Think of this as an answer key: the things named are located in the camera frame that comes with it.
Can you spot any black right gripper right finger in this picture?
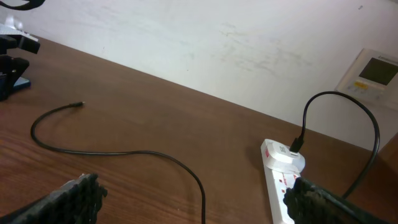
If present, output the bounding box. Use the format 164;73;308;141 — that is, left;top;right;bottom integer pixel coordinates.
283;177;388;224

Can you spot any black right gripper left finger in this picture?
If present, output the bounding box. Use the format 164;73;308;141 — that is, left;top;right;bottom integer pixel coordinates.
1;174;108;224

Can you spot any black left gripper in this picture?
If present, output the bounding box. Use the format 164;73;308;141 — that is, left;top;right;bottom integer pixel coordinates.
1;35;40;101

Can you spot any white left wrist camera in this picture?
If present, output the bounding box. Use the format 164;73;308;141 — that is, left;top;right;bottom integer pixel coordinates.
1;15;39;42

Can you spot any blue Samsung Galaxy smartphone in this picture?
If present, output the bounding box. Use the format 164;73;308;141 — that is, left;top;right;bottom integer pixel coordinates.
12;77;31;92

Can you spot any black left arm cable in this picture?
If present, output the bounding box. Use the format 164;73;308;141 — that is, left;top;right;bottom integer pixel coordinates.
0;0;46;11

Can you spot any white power strip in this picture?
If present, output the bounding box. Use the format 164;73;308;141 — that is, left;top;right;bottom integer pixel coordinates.
260;138;302;224

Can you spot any white wall control panel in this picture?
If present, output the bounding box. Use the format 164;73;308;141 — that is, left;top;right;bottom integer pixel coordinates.
335;49;397;110

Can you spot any black USB charging cable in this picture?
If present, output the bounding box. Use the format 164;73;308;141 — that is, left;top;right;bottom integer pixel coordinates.
30;90;381;224

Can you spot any white charger adapter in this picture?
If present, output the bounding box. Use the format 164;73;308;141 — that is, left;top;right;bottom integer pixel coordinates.
261;139;305;174

